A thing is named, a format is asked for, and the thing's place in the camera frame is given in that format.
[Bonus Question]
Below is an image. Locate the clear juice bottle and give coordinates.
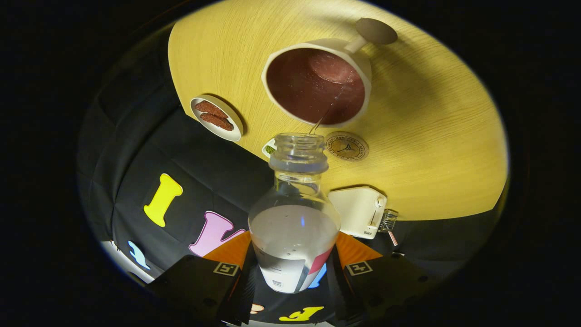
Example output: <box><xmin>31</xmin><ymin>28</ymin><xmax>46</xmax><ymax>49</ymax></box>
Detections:
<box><xmin>248</xmin><ymin>133</ymin><xmax>341</xmax><ymax>294</ymax></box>

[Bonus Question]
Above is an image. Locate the reddish brown meat piece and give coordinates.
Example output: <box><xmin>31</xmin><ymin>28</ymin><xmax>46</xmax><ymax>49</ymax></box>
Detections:
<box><xmin>200</xmin><ymin>113</ymin><xmax>234</xmax><ymax>131</ymax></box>
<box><xmin>195</xmin><ymin>100</ymin><xmax>229</xmax><ymax>119</ymax></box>

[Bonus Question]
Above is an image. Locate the white round plate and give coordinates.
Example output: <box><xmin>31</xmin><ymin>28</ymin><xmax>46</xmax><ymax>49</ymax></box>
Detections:
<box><xmin>190</xmin><ymin>94</ymin><xmax>244</xmax><ymax>142</ymax></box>

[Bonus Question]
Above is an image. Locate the wooden table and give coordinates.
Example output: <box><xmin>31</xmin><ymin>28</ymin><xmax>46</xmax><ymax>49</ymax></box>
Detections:
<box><xmin>168</xmin><ymin>0</ymin><xmax>510</xmax><ymax>222</ymax></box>

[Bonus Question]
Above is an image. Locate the white toaster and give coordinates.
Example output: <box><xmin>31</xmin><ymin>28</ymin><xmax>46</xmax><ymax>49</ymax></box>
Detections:
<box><xmin>328</xmin><ymin>186</ymin><xmax>388</xmax><ymax>239</ymax></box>

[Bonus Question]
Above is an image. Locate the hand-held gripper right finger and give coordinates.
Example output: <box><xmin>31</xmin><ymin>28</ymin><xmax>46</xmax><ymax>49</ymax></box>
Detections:
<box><xmin>325</xmin><ymin>232</ymin><xmax>438</xmax><ymax>325</ymax></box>

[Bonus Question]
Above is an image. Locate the round cork coaster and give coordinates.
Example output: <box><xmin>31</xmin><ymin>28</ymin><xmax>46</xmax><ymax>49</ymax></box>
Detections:
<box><xmin>325</xmin><ymin>131</ymin><xmax>369</xmax><ymax>161</ymax></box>

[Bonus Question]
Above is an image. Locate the cream cup with handle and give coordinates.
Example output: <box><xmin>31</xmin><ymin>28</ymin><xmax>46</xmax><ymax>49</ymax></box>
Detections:
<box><xmin>261</xmin><ymin>17</ymin><xmax>399</xmax><ymax>128</ymax></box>

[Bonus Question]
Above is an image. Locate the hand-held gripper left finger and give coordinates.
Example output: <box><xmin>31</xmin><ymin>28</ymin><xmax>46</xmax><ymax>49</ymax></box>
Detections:
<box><xmin>148</xmin><ymin>231</ymin><xmax>259</xmax><ymax>326</ymax></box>

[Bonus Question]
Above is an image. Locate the wire mesh holder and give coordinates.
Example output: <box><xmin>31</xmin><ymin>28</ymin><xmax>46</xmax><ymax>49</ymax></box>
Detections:
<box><xmin>378</xmin><ymin>208</ymin><xmax>399</xmax><ymax>233</ymax></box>

